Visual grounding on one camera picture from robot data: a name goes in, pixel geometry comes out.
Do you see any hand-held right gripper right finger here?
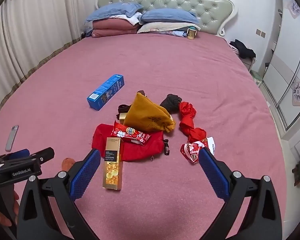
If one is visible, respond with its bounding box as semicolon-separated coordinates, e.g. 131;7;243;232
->
198;147;283;240

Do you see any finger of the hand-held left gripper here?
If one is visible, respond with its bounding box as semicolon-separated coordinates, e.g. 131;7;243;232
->
27;147;55;165
7;149;30;160

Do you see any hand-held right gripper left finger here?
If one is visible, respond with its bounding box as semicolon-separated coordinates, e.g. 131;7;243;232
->
17;149;102;240

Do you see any gold cosmetics box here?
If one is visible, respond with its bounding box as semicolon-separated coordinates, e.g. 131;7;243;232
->
102;137;123;190

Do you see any red knotted scarf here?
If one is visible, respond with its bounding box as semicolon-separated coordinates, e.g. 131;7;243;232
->
179;101;207;143

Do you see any person's left hand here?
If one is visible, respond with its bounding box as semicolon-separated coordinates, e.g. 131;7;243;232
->
0;190;21;228

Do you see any grey phone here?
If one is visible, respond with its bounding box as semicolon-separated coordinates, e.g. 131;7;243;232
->
5;125;19;152

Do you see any orange fuzzy object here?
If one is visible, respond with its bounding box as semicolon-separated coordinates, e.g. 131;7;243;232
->
62;157;75;170

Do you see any red and white wrapper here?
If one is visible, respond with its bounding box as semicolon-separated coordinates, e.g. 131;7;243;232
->
180;137;215;165

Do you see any red zipper pouch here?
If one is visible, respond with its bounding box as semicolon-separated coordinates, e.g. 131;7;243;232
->
91;124;165;162

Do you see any red snack packet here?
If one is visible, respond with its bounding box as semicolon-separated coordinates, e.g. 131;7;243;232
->
111;120;152;147

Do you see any brown cloth piece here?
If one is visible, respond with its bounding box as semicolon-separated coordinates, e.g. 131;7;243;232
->
118;90;147;115

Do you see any blue carton box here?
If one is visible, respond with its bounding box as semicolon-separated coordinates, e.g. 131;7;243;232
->
87;74;125;111

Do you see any dark brown knit sock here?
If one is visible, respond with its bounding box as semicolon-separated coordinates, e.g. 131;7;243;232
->
160;94;182;113

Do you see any mustard yellow cloth pouch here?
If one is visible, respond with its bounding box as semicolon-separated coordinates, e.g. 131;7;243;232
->
123;92;177;133

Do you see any white nightstand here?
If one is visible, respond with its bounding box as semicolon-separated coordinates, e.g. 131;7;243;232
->
240;55;257;72

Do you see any cream curtain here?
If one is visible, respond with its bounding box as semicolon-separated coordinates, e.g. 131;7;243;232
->
0;0;86;105

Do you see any black clothes pile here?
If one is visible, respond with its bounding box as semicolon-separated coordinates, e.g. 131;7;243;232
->
229;39;257;59

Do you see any white sliding door wardrobe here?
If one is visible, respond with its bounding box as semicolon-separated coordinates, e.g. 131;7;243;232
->
261;0;300;137

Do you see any pink pillow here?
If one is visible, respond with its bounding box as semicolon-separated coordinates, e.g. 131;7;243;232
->
92;19;140;30
91;29;139;38

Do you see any light blue folded cloth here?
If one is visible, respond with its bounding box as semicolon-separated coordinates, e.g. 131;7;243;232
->
165;30;188;37

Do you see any cream pillow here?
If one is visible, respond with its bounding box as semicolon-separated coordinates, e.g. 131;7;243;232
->
137;22;201;34

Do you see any white lace cloth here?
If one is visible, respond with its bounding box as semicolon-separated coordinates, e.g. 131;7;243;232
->
125;14;143;26

